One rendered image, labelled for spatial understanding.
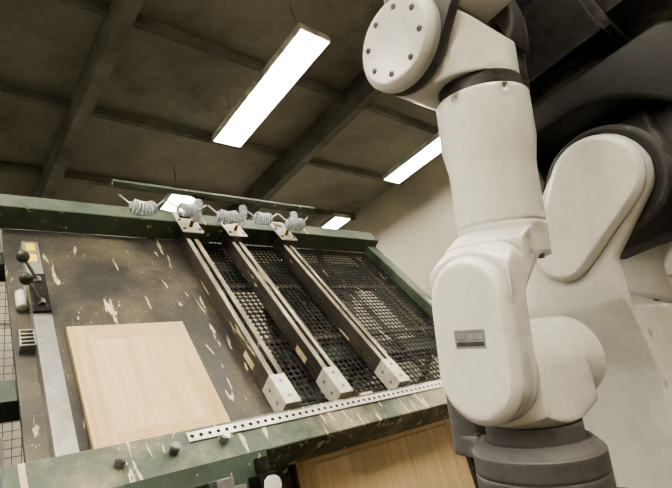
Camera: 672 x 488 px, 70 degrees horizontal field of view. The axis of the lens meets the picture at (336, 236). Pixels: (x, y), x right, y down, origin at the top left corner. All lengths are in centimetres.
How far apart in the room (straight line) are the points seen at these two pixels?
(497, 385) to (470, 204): 13
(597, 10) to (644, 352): 32
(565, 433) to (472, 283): 11
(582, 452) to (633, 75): 34
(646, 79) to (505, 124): 19
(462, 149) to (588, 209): 17
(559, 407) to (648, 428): 19
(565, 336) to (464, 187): 13
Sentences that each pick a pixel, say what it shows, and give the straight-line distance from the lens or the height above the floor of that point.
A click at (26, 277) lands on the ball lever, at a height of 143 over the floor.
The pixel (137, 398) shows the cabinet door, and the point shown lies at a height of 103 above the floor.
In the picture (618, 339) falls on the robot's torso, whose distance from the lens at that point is 51.
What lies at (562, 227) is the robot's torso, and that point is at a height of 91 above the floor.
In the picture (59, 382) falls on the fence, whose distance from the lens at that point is 152.
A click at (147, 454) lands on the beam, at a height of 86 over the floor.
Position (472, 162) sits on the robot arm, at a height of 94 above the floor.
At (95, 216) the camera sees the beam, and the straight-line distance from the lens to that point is 223.
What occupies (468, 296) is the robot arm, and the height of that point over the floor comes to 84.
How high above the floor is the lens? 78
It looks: 23 degrees up
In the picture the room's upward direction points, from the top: 15 degrees counter-clockwise
